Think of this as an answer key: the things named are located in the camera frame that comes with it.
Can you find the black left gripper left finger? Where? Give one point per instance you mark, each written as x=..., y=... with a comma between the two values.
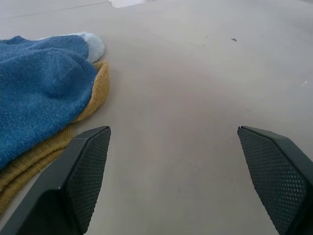
x=68, y=186

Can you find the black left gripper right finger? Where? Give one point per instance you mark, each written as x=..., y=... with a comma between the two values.
x=278, y=176

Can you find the mustard yellow sock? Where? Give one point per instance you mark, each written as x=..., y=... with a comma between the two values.
x=96, y=98

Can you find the blue sock with light toe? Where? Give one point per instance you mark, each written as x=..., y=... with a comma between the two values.
x=41, y=93

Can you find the white tape strip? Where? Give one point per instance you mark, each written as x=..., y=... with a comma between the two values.
x=126, y=3

